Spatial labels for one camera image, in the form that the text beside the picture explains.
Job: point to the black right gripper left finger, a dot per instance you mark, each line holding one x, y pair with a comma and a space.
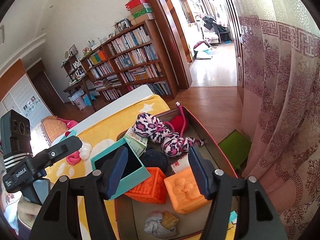
60, 215

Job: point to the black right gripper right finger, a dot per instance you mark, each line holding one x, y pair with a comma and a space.
256, 216

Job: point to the pink knotted foam tube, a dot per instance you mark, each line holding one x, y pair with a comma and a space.
73, 158

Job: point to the small orange rubber cube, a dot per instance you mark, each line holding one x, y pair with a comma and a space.
184, 193

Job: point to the teal gift box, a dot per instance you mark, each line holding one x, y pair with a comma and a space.
122, 169

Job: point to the white red labelled cup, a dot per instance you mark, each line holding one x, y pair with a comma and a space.
181, 164

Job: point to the grey sock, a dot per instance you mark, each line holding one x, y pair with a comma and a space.
161, 225

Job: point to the large orange rubber cube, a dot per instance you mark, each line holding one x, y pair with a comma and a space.
151, 190

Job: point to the yellow white carton box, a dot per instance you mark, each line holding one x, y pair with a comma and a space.
137, 143

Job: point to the black fuzzy ball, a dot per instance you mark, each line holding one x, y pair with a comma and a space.
154, 158

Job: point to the red pompom ball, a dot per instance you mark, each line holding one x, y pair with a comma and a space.
180, 123

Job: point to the pink leopard plush toy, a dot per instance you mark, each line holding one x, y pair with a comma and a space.
160, 132

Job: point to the teal box lid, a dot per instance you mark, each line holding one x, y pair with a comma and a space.
65, 135

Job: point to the white plastic bag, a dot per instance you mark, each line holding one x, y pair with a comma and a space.
85, 150

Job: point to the left hand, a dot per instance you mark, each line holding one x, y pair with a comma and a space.
27, 212

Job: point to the orange plaid pillow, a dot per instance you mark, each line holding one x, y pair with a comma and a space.
53, 127

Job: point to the white wardrobe doors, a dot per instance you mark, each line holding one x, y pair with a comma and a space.
24, 99

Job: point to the green floor mat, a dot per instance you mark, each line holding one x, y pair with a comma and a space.
236, 148

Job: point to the red tin storage box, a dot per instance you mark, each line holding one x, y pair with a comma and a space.
131, 214

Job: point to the yellow duck pattern towel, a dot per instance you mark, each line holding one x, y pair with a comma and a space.
106, 126

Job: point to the dark wooden desk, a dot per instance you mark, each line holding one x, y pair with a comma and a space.
82, 83

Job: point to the ceiling light panel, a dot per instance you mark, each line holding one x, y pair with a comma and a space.
2, 35

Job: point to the wooden bookshelf with books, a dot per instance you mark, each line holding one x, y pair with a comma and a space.
137, 56

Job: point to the patterned purple curtain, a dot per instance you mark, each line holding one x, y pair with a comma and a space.
280, 113

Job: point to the stacked gift boxes on shelf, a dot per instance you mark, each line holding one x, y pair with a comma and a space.
140, 11

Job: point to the brown wooden door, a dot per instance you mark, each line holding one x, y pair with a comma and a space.
238, 43

